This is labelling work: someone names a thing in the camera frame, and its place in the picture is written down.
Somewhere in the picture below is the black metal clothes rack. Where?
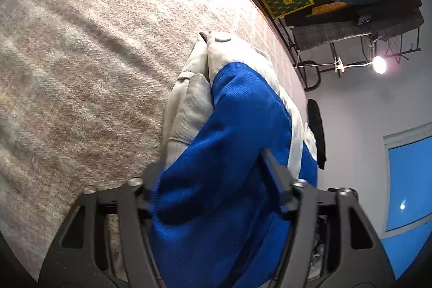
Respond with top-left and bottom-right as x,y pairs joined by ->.
188,0 -> 423,93

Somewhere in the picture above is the window with white frame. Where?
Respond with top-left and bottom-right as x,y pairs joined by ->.
382,123 -> 431,279

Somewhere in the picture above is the black hanging coat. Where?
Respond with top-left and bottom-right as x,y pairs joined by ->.
284,0 -> 422,27

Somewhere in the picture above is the plaid beige bed blanket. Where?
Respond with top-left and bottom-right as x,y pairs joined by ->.
1,0 -> 306,278

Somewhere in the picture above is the grey plaid hanging coat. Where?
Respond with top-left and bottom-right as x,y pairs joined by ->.
291,10 -> 424,51

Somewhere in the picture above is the beige and blue work jacket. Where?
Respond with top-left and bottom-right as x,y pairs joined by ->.
149,31 -> 318,287

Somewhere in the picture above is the black folded garment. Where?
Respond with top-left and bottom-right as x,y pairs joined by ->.
307,99 -> 327,170

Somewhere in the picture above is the white clip-on lamp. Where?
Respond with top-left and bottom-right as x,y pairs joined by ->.
294,56 -> 387,74

